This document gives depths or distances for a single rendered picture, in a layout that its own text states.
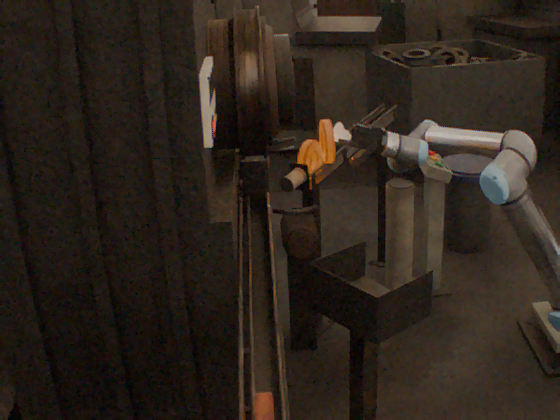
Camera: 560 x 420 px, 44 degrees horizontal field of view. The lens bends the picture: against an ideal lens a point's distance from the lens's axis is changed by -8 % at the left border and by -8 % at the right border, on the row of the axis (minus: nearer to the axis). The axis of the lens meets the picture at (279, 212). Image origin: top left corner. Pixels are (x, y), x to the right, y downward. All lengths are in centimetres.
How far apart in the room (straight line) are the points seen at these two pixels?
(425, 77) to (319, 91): 91
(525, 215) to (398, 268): 97
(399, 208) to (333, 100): 202
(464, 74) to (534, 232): 224
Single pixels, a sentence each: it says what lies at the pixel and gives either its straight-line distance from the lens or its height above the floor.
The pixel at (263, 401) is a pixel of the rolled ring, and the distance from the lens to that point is 136.
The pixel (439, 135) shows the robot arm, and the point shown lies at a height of 82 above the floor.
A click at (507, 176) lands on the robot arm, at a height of 83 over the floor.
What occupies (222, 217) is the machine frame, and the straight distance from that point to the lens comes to 186.
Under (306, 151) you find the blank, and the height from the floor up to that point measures 76.
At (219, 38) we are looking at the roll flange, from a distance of 208.
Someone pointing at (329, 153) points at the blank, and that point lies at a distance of 252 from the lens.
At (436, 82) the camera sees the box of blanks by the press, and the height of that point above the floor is 64.
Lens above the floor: 158
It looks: 22 degrees down
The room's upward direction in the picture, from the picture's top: 3 degrees counter-clockwise
